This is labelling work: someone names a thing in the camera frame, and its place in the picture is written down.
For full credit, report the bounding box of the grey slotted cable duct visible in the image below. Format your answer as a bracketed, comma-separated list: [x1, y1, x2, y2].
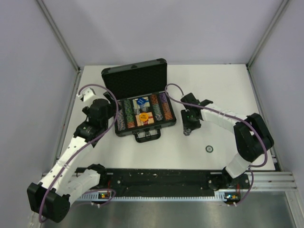
[77, 191, 240, 202]

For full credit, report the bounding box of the orange big blind button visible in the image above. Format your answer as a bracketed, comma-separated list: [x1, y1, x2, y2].
[139, 113, 149, 122]

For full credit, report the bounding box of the orange black lower chip stack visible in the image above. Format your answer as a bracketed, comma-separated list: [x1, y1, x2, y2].
[162, 102, 173, 120]

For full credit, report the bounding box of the blue playing card deck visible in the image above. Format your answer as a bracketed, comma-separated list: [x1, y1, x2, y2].
[133, 96, 150, 109]

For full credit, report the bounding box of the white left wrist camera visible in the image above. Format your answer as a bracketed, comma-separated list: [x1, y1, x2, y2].
[77, 87, 96, 102]

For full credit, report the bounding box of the poker chip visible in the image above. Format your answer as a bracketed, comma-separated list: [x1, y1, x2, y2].
[183, 129, 191, 136]
[205, 145, 214, 153]

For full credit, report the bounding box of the blue orange chip stack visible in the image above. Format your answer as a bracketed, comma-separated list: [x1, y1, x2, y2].
[117, 102, 126, 131]

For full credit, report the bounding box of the blue small blind button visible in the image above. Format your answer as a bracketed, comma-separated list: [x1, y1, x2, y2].
[136, 97, 146, 106]

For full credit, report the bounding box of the orange black chip stack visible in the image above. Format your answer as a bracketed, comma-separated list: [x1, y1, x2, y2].
[162, 102, 173, 120]
[151, 94, 158, 105]

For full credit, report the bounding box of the green yellow chip stack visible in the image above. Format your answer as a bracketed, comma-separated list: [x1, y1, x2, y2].
[123, 100, 135, 129]

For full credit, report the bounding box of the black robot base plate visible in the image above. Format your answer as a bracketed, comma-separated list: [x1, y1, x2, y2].
[76, 167, 253, 197]

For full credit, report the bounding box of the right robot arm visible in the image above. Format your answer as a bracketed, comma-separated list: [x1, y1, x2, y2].
[180, 93, 274, 188]

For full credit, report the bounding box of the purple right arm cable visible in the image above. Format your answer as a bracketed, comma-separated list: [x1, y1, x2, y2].
[164, 83, 269, 207]

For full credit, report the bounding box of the purple black chip stack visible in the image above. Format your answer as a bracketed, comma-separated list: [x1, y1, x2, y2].
[159, 93, 168, 104]

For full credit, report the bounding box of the red playing card deck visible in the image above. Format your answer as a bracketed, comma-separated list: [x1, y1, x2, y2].
[135, 112, 154, 127]

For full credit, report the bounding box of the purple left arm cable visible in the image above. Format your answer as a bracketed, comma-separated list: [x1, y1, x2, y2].
[38, 84, 119, 223]

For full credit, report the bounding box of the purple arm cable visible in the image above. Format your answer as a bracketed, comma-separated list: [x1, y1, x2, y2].
[164, 83, 269, 207]
[38, 84, 119, 223]

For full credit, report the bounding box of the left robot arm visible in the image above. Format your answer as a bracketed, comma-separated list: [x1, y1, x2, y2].
[27, 88, 114, 223]

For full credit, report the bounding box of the black poker set case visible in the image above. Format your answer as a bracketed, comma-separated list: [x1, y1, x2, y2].
[101, 58, 177, 143]

